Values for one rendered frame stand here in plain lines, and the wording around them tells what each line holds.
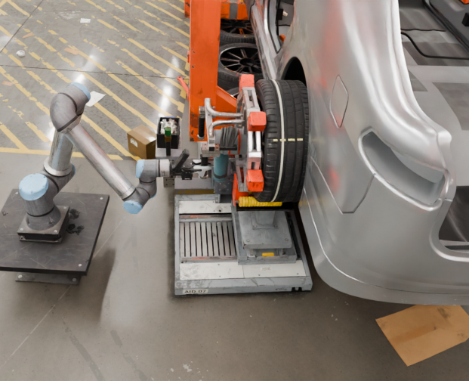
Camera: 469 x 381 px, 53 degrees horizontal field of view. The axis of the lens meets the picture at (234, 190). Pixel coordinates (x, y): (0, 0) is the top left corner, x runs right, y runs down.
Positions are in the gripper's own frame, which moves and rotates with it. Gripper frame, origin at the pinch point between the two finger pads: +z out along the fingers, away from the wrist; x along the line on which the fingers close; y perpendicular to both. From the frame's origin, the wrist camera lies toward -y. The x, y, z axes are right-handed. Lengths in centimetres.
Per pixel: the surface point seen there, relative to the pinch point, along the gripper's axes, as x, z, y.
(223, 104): -62, 13, 4
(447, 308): 41, 146, 81
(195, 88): -60, -4, -8
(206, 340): 52, -1, 83
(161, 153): -56, -26, 38
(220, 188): -39, 12, 53
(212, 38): -60, 4, -40
